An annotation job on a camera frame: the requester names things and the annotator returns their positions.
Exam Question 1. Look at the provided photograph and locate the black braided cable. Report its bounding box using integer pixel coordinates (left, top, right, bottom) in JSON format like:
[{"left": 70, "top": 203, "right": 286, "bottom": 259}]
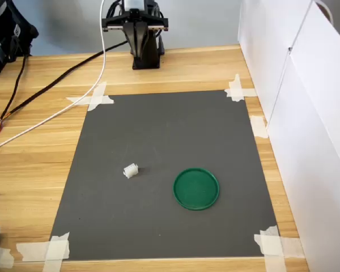
[
  {"left": 0, "top": 52, "right": 29, "bottom": 120},
  {"left": 0, "top": 39, "right": 130, "bottom": 139}
]

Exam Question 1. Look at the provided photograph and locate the white camera cable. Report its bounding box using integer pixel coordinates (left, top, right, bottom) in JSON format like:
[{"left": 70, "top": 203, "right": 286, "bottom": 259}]
[{"left": 0, "top": 0, "right": 107, "bottom": 155}]

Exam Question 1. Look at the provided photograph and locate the white masking tape patch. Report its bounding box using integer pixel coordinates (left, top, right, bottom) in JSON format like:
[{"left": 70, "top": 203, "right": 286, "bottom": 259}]
[
  {"left": 66, "top": 81, "right": 115, "bottom": 112},
  {"left": 249, "top": 114, "right": 270, "bottom": 139},
  {"left": 224, "top": 74, "right": 257, "bottom": 103},
  {"left": 0, "top": 245, "right": 15, "bottom": 269},
  {"left": 253, "top": 225, "right": 305, "bottom": 272},
  {"left": 15, "top": 231, "right": 71, "bottom": 272}
]

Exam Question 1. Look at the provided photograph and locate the black bag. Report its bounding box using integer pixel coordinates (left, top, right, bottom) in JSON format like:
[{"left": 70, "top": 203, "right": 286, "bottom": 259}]
[{"left": 0, "top": 0, "right": 40, "bottom": 77}]

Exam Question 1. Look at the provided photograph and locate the round green lid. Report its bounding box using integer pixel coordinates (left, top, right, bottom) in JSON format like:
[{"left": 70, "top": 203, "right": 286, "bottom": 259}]
[{"left": 173, "top": 167, "right": 220, "bottom": 212}]

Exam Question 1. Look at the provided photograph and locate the small white plastic terminal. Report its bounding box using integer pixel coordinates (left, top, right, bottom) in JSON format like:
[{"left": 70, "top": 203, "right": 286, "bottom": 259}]
[{"left": 122, "top": 163, "right": 140, "bottom": 180}]

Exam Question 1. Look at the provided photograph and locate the white partition panel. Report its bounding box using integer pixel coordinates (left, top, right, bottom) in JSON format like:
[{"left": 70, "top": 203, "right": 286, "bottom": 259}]
[
  {"left": 237, "top": 0, "right": 314, "bottom": 123},
  {"left": 267, "top": 0, "right": 340, "bottom": 272}
]

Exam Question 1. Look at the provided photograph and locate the dark grey mat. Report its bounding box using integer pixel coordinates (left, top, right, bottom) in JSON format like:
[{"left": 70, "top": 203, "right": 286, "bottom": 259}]
[{"left": 49, "top": 90, "right": 280, "bottom": 260}]

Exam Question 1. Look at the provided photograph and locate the white grey camera box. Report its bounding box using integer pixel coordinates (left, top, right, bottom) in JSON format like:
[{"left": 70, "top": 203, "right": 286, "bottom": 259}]
[{"left": 122, "top": 0, "right": 146, "bottom": 11}]

